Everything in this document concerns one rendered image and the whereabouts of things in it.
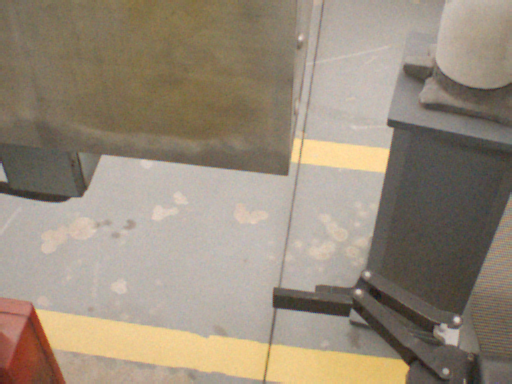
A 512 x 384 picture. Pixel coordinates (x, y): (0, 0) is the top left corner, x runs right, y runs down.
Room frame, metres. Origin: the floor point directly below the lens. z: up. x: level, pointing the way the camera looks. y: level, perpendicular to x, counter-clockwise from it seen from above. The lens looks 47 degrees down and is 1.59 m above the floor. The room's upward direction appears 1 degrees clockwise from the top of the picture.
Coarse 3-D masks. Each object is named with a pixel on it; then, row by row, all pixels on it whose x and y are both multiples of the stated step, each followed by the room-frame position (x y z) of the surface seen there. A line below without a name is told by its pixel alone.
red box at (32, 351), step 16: (0, 304) 0.60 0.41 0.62; (16, 304) 0.60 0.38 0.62; (32, 304) 0.61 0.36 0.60; (0, 320) 0.57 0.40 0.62; (16, 320) 0.58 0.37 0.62; (32, 320) 0.59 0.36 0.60; (0, 336) 0.55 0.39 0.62; (16, 336) 0.55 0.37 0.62; (32, 336) 0.57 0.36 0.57; (0, 352) 0.52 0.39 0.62; (16, 352) 0.53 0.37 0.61; (32, 352) 0.56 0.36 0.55; (48, 352) 0.59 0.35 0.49; (0, 368) 0.50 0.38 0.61; (16, 368) 0.51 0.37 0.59; (32, 368) 0.54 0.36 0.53; (48, 368) 0.58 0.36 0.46
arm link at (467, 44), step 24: (456, 0) 1.03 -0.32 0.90; (480, 0) 0.99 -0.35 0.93; (504, 0) 0.98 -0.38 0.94; (456, 24) 1.01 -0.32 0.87; (480, 24) 0.98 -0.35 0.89; (504, 24) 0.97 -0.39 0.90; (456, 48) 1.00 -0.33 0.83; (480, 48) 0.97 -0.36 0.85; (504, 48) 0.97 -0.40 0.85; (456, 72) 0.99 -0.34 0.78; (480, 72) 0.97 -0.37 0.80; (504, 72) 0.97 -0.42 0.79
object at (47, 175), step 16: (0, 144) 0.58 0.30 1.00; (16, 144) 0.57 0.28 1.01; (0, 160) 0.58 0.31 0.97; (16, 160) 0.57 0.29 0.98; (32, 160) 0.57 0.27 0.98; (48, 160) 0.57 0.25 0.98; (64, 160) 0.57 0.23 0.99; (80, 160) 0.57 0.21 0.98; (96, 160) 0.61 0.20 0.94; (16, 176) 0.58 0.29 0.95; (32, 176) 0.57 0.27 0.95; (48, 176) 0.57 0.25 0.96; (64, 176) 0.57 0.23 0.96; (80, 176) 0.57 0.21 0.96; (0, 192) 0.59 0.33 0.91; (16, 192) 0.59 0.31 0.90; (32, 192) 0.60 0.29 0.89; (48, 192) 0.57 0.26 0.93; (64, 192) 0.57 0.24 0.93; (80, 192) 0.57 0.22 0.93
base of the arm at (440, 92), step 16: (432, 48) 1.14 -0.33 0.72; (416, 64) 1.06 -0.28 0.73; (432, 64) 1.06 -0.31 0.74; (432, 80) 1.03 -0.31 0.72; (448, 80) 1.00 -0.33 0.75; (432, 96) 0.99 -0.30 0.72; (448, 96) 0.99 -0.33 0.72; (464, 96) 0.98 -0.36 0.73; (480, 96) 0.97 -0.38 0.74; (496, 96) 0.97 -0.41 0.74; (464, 112) 0.97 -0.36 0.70; (480, 112) 0.96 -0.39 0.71; (496, 112) 0.96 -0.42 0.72
